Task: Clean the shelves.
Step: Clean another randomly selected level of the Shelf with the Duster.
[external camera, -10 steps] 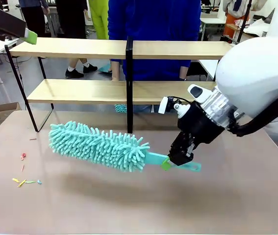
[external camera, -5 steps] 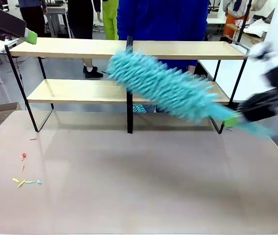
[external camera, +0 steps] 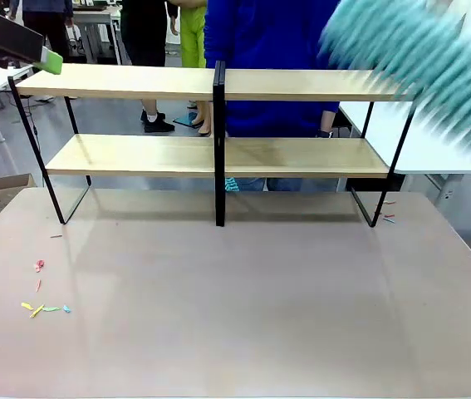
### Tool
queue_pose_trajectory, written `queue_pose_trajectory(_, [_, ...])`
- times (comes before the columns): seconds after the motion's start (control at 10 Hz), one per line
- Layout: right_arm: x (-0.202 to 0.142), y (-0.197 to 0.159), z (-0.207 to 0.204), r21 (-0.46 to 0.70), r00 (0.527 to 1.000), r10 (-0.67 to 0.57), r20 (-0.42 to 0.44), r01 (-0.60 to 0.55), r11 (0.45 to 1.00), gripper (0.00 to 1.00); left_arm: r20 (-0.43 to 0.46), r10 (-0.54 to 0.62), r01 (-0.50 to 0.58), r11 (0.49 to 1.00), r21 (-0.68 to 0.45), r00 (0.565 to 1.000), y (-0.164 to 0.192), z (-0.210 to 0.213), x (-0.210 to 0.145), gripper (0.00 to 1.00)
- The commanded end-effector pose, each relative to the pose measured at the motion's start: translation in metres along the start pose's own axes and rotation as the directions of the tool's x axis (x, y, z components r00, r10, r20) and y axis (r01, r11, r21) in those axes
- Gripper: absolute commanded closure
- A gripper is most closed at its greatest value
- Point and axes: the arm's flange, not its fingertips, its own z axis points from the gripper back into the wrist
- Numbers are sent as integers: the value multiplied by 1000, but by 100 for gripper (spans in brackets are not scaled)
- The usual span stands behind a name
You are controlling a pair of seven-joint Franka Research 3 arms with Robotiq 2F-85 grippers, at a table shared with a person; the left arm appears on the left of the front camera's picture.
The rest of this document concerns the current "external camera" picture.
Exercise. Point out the background person black outfit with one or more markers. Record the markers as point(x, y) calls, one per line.
point(148, 33)

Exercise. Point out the small teal chenille duster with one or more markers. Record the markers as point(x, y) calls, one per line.
point(232, 184)

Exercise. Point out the cardboard box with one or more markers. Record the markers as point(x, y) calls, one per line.
point(8, 191)

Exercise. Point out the person in blue sweater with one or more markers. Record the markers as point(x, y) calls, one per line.
point(268, 41)

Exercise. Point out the person left forearm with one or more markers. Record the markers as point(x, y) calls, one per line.
point(327, 122)

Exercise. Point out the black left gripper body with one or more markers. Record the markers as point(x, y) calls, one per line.
point(15, 39)

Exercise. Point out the large white table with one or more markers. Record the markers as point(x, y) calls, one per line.
point(426, 156)

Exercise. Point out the background person dark clothes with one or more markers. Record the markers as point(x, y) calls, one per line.
point(46, 21)

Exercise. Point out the green paper scrap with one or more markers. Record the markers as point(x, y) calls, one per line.
point(51, 308)

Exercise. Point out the grey background table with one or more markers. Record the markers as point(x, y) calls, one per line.
point(94, 18)

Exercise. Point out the teal flat floor item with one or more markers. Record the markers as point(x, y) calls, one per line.
point(186, 119)

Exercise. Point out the background person lime outfit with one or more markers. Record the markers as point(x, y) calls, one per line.
point(193, 33)

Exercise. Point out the yellow paper scrap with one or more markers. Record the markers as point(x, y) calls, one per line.
point(37, 311)
point(27, 306)

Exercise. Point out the wooden shelf black frame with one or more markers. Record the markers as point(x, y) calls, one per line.
point(135, 87)

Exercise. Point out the large teal chenille duster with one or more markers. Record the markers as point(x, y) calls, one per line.
point(418, 54)

